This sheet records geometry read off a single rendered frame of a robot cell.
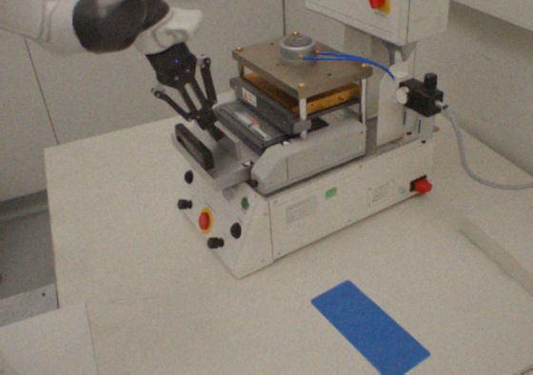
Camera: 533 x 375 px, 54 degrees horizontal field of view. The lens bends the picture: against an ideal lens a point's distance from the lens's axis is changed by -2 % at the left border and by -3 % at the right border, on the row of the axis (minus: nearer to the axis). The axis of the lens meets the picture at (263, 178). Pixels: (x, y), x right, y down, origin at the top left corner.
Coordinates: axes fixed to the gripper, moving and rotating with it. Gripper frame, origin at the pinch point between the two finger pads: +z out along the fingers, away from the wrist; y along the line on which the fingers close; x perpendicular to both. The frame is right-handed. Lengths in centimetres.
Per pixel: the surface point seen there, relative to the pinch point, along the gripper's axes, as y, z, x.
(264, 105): -11.7, 2.4, 2.1
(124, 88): 2, 52, -145
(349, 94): -27.1, 7.2, 9.9
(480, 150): -59, 50, 11
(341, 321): 3.3, 27.8, 37.1
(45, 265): 76, 81, -107
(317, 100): -19.8, 3.3, 10.0
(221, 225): 9.8, 18.7, 6.1
